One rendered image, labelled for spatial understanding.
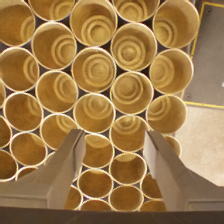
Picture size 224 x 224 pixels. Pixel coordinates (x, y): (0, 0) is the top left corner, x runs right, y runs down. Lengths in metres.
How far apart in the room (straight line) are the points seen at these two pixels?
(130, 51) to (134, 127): 0.16
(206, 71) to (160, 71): 0.94
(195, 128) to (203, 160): 0.40
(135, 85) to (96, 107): 0.09
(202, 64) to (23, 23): 1.09
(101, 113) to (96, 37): 0.15
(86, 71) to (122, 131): 0.15
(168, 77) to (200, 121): 1.41
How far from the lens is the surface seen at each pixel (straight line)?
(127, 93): 0.33
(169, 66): 0.34
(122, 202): 0.38
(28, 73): 0.36
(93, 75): 0.32
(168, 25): 0.35
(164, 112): 0.35
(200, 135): 1.79
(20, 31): 0.37
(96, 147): 0.36
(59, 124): 0.36
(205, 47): 1.25
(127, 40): 0.33
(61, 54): 0.34
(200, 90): 1.26
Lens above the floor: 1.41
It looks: 73 degrees down
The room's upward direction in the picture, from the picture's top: 178 degrees counter-clockwise
